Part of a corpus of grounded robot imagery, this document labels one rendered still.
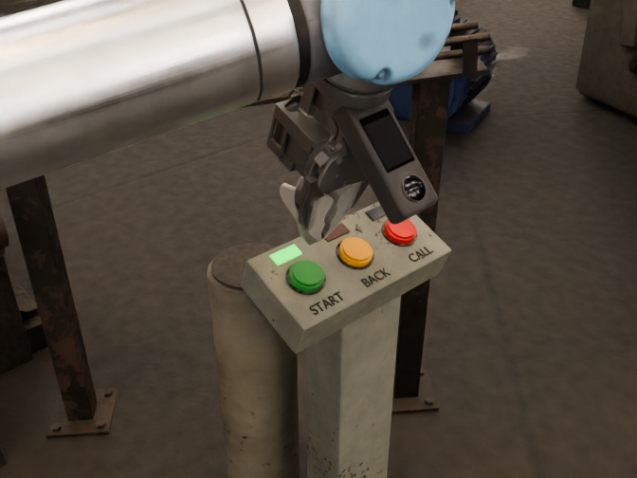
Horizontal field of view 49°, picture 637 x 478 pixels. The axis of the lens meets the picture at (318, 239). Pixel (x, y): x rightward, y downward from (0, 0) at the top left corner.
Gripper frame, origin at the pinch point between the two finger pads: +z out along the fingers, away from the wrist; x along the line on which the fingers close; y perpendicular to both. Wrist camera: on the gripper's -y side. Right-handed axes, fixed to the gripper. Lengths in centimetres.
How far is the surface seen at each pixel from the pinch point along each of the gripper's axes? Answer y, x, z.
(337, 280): -2.1, -3.1, 6.7
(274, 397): 0.0, -2.1, 36.2
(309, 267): 0.3, -0.5, 5.6
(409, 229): -1.0, -15.5, 5.6
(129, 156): 130, -53, 118
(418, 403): -6, -42, 68
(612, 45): 61, -213, 66
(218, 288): 11.1, 2.5, 20.1
